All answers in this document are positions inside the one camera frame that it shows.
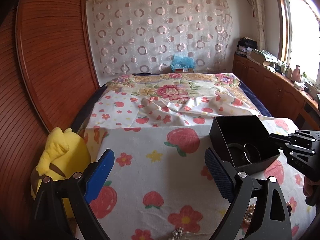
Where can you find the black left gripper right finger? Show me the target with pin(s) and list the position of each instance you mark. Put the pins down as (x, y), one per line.
(234, 186)

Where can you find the strawberry flower print cloth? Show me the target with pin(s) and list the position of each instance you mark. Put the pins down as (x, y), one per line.
(159, 182)

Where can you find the pink circle pattern curtain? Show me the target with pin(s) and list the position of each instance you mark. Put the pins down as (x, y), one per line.
(148, 36)

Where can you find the stack of books and papers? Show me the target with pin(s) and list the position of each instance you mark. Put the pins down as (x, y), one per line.
(248, 48)

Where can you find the yellow plush toy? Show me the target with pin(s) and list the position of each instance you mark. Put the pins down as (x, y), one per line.
(65, 153)

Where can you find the blue plush toy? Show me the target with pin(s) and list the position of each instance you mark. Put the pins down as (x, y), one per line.
(182, 64)

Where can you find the silver chain jewelry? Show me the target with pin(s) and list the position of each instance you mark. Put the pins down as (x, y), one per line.
(177, 234)

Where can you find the pink bottle on cabinet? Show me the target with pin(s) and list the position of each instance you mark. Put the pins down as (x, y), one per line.
(296, 74)

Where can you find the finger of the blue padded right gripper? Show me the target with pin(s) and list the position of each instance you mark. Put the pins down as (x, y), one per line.
(278, 139)

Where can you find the window with wooden frame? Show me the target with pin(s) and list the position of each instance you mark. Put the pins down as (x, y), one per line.
(300, 37)

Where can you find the brown wooden wardrobe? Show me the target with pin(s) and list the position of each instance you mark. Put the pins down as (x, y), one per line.
(47, 76)

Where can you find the floral bed quilt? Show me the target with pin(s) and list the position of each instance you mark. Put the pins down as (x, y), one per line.
(174, 99)

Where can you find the person's right hand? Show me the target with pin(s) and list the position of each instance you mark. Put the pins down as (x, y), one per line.
(311, 191)

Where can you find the side window curtain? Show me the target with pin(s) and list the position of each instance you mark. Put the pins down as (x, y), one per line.
(259, 12)

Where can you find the blue tipped left gripper left finger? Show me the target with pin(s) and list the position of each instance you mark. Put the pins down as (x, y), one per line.
(82, 188)

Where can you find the black cardboard jewelry box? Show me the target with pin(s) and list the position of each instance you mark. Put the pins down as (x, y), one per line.
(242, 129)

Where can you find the wooden side cabinet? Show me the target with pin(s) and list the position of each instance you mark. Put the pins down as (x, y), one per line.
(277, 93)

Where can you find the carved dark metal bangle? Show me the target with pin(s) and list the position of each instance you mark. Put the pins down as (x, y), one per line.
(243, 154)

